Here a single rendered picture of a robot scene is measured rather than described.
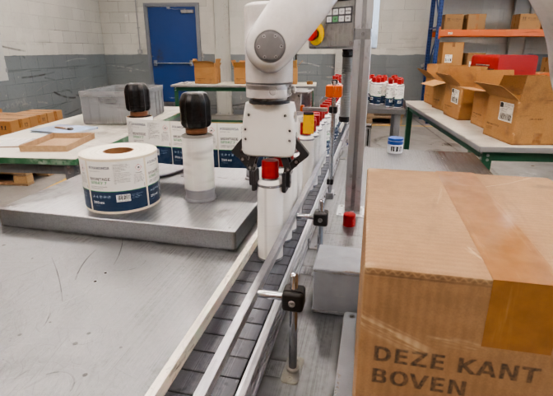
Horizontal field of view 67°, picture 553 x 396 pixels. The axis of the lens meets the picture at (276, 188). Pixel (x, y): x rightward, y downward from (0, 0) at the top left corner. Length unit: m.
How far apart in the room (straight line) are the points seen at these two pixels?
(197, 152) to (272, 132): 0.42
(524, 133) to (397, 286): 2.37
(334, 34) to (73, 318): 0.90
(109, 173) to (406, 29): 8.05
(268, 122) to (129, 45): 8.80
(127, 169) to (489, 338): 0.92
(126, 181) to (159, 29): 8.17
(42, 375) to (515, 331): 0.62
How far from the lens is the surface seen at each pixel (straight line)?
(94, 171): 1.14
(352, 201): 1.22
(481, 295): 0.36
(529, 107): 2.67
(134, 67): 9.49
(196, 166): 1.14
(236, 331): 0.53
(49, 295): 0.94
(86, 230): 1.18
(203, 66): 6.76
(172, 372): 0.57
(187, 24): 9.04
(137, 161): 1.12
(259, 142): 0.76
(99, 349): 0.76
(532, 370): 0.41
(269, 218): 0.80
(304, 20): 0.66
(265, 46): 0.65
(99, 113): 3.09
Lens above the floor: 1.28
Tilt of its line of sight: 18 degrees down
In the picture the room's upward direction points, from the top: straight up
